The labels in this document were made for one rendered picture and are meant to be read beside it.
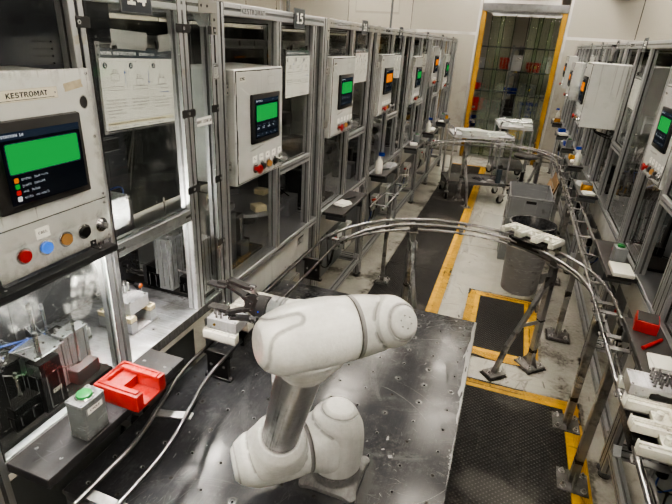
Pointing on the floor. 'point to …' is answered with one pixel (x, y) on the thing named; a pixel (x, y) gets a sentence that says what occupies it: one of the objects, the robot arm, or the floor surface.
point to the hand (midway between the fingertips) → (216, 295)
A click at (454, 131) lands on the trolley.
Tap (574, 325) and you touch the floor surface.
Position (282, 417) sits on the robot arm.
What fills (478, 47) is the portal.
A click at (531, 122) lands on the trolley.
